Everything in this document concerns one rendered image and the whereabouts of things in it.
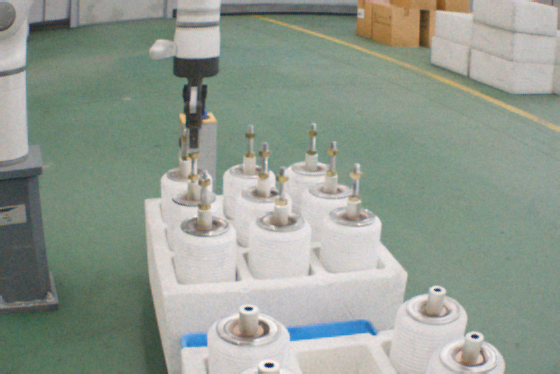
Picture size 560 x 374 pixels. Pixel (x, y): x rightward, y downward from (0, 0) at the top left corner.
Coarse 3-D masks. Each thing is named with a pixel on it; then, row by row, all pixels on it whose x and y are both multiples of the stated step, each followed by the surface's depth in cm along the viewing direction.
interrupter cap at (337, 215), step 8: (336, 208) 114; (344, 208) 114; (360, 208) 114; (336, 216) 111; (344, 216) 112; (360, 216) 112; (368, 216) 111; (344, 224) 108; (352, 224) 108; (360, 224) 108; (368, 224) 109
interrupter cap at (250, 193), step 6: (252, 186) 122; (246, 192) 119; (252, 192) 120; (270, 192) 121; (276, 192) 120; (246, 198) 117; (252, 198) 117; (258, 198) 117; (264, 198) 117; (270, 198) 117
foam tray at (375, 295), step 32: (160, 224) 123; (160, 256) 111; (384, 256) 114; (160, 288) 104; (192, 288) 102; (224, 288) 102; (256, 288) 103; (288, 288) 104; (320, 288) 105; (352, 288) 107; (384, 288) 109; (160, 320) 112; (192, 320) 102; (288, 320) 106; (320, 320) 108; (384, 320) 111
